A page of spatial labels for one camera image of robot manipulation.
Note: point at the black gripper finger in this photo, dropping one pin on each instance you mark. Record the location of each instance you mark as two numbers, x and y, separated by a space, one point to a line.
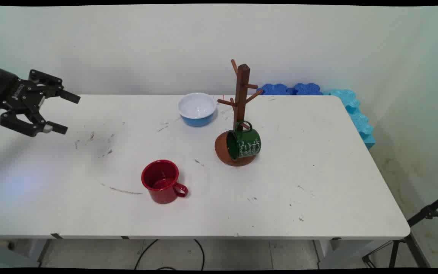
48 79
17 125

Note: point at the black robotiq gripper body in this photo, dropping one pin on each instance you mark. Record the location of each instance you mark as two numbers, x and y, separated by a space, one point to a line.
11 93

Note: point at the green enamel mug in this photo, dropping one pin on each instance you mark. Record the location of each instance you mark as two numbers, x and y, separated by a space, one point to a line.
247 144

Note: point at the grey table leg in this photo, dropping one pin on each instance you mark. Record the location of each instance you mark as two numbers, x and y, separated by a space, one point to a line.
45 249

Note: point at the blue and white bowl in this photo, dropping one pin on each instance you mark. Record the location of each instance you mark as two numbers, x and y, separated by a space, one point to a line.
197 106

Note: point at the red enamel mug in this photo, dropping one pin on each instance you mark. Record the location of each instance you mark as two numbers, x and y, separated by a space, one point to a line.
162 182

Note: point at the brown wooden mug tree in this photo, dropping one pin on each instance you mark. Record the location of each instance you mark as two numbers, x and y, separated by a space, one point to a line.
243 87

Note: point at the dark blue foam tile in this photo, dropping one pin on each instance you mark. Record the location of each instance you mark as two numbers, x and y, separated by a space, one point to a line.
307 89
276 89

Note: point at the light blue foam tile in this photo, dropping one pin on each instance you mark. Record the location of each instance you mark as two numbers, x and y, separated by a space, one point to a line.
357 114

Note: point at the white table leg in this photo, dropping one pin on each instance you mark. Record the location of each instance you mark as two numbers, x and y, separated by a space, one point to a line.
323 251

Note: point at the black tripod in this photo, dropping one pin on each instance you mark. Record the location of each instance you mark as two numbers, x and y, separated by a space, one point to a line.
413 236

